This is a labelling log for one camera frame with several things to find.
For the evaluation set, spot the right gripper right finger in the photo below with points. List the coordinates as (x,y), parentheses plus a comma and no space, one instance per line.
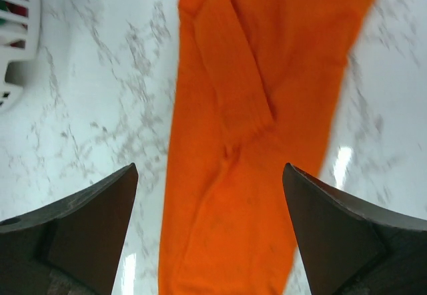
(351,246)

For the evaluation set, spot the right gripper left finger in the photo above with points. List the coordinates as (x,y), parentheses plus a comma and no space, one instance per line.
(73,245)

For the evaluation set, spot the orange t-shirt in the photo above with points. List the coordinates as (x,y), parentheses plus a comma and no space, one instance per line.
(257,87)

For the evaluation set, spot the white plastic laundry basket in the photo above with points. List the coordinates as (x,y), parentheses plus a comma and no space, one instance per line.
(20,31)

